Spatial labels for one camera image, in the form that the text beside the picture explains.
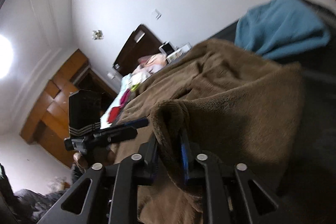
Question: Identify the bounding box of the bedside lamp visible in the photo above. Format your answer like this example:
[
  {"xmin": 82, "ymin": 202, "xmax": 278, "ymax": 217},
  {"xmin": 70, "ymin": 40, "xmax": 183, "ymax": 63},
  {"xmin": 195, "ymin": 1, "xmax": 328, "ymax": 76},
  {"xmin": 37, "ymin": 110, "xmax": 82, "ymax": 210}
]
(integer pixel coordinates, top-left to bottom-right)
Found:
[{"xmin": 107, "ymin": 72, "xmax": 117, "ymax": 80}]

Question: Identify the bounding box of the wooden wardrobe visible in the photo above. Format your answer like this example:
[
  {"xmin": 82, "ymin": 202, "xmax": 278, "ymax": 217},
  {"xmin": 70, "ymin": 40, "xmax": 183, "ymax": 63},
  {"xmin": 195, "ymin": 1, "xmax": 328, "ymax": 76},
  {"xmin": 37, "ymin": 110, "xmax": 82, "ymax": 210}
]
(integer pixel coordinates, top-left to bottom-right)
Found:
[{"xmin": 19, "ymin": 48, "xmax": 119, "ymax": 168}]

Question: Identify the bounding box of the person's left hand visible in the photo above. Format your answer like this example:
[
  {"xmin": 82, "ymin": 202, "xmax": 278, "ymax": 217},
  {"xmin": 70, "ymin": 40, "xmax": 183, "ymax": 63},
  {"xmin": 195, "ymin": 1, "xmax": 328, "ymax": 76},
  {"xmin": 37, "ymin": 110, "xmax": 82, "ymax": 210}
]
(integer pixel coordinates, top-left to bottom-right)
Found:
[{"xmin": 73, "ymin": 150, "xmax": 116, "ymax": 170}]

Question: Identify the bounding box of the blue knit sweater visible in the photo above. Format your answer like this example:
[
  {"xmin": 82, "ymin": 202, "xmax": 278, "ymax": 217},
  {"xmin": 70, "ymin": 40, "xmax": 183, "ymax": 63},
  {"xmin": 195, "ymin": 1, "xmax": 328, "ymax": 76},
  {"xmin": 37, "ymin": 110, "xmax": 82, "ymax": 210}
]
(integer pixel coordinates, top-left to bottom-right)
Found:
[{"xmin": 234, "ymin": 0, "xmax": 331, "ymax": 60}]

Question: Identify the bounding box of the magenta garment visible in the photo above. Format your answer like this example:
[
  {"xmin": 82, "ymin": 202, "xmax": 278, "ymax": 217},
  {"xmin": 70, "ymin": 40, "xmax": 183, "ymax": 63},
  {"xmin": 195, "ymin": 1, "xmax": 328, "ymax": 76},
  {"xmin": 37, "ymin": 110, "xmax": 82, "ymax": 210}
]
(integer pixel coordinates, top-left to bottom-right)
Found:
[{"xmin": 120, "ymin": 89, "xmax": 131, "ymax": 107}]

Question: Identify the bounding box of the wall decoration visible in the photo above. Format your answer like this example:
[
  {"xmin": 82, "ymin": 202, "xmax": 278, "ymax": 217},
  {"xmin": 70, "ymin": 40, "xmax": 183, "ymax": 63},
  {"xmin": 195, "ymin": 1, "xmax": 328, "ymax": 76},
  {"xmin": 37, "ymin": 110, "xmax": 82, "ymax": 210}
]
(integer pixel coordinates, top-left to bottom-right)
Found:
[{"xmin": 92, "ymin": 30, "xmax": 104, "ymax": 40}]

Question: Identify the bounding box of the white bedding pile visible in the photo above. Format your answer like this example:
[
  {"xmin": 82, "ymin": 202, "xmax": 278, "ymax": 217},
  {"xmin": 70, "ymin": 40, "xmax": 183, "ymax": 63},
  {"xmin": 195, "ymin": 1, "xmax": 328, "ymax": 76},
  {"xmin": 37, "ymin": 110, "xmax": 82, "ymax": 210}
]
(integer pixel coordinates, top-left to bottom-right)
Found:
[{"xmin": 100, "ymin": 72, "xmax": 150, "ymax": 129}]

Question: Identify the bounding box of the black bed cover sheet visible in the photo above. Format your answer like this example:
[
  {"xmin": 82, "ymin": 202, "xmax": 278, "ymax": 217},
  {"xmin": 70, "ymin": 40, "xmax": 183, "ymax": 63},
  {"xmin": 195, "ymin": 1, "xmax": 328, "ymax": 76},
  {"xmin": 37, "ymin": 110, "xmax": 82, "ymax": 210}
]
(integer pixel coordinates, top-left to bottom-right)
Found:
[{"xmin": 203, "ymin": 39, "xmax": 335, "ymax": 223}]

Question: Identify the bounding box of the brown fleece jacket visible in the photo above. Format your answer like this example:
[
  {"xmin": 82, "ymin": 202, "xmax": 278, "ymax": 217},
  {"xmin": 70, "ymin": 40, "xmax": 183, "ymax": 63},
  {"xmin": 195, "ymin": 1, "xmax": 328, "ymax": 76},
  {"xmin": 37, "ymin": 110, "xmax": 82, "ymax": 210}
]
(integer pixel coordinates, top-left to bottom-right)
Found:
[{"xmin": 116, "ymin": 39, "xmax": 305, "ymax": 223}]

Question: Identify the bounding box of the red garment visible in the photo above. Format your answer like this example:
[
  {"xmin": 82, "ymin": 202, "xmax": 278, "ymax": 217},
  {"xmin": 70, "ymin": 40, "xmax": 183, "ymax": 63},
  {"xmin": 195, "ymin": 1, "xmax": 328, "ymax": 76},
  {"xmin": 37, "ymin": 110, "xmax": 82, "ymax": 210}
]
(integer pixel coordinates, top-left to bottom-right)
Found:
[{"xmin": 107, "ymin": 106, "xmax": 121, "ymax": 124}]

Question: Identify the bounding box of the pink striped pillow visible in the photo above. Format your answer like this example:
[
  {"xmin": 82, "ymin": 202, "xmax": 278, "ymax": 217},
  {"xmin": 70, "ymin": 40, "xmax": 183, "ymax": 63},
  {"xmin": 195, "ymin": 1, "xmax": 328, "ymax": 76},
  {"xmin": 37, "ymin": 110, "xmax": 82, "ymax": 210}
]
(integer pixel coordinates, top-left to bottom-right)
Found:
[{"xmin": 138, "ymin": 53, "xmax": 167, "ymax": 74}]

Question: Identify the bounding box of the white tablet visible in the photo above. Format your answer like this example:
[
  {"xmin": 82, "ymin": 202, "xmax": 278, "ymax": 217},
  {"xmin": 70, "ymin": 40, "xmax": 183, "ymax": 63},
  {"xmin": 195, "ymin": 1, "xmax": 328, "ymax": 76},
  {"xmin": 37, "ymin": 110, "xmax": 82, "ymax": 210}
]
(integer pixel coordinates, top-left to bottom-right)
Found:
[{"xmin": 159, "ymin": 42, "xmax": 175, "ymax": 56}]

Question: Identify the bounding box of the dark wooden headboard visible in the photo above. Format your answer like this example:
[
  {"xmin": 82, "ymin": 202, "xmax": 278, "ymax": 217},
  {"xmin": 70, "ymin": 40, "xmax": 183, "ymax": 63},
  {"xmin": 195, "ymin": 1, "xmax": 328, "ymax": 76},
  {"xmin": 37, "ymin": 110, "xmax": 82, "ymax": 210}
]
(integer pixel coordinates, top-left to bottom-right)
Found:
[{"xmin": 113, "ymin": 24, "xmax": 162, "ymax": 76}]

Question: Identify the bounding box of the black puffer jacket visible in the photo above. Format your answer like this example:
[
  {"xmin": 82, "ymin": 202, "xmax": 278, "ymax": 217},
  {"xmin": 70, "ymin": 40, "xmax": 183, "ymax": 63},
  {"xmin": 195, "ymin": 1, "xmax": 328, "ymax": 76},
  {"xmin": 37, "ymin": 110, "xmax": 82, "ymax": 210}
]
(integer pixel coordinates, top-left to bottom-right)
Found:
[{"xmin": 14, "ymin": 189, "xmax": 67, "ymax": 223}]

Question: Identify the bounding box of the photo collage frame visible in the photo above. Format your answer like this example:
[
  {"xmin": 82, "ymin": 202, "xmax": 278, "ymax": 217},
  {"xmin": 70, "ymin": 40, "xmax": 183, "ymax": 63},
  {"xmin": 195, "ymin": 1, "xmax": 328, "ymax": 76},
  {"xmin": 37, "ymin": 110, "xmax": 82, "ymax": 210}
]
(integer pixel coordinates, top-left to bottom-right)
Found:
[{"xmin": 166, "ymin": 43, "xmax": 192, "ymax": 63}]

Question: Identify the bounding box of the white wall switch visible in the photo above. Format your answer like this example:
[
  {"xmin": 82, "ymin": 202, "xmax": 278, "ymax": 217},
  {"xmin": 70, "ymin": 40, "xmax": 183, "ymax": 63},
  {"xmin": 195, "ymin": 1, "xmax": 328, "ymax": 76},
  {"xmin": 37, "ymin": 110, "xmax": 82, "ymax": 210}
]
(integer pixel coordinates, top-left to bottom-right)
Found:
[{"xmin": 152, "ymin": 9, "xmax": 162, "ymax": 20}]

